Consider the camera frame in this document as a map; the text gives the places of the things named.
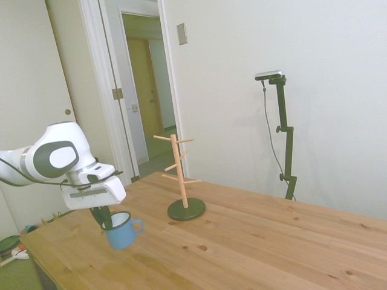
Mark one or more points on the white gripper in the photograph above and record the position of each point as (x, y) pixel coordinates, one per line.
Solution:
(116, 190)

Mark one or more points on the blue enamel mug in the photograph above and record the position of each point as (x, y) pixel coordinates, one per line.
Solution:
(121, 238)

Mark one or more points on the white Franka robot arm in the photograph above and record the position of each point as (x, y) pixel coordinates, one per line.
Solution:
(60, 142)

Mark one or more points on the wooden mug tree black base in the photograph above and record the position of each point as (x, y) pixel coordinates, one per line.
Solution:
(180, 181)

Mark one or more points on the teal floor item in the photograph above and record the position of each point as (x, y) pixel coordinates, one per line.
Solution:
(30, 228)

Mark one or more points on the white floor item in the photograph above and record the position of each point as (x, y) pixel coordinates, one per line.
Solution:
(21, 255)

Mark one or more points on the green floor item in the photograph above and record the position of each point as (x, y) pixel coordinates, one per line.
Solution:
(9, 244)

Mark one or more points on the metal door strike plate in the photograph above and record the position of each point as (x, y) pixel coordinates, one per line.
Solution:
(135, 107)

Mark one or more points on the metal door hinge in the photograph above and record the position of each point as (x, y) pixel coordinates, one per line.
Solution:
(118, 94)

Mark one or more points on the wooden hallway door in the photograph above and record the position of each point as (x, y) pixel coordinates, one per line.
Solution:
(145, 90)

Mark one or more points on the white open door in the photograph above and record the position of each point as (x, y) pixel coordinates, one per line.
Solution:
(74, 54)

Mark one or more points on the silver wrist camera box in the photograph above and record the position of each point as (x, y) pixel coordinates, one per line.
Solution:
(87, 194)

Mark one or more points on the black jointed camera stand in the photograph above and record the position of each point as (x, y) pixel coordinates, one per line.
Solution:
(289, 151)

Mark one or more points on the grey wall switch plate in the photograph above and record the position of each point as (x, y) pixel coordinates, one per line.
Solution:
(182, 34)

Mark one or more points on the grey depth camera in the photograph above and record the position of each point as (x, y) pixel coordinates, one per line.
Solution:
(269, 75)

